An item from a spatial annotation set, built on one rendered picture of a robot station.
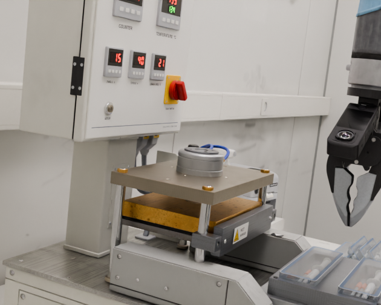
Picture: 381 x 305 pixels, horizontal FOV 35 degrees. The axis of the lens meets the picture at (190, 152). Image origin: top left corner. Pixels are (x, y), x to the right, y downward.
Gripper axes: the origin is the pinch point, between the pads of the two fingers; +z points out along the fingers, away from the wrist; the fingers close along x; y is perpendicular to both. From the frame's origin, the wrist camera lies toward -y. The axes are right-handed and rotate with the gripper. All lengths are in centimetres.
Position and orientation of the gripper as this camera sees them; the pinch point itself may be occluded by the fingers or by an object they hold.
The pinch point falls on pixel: (348, 219)
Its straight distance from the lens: 97.0
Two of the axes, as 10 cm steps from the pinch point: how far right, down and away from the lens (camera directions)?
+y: 4.7, -0.7, 8.8
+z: -1.1, 9.8, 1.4
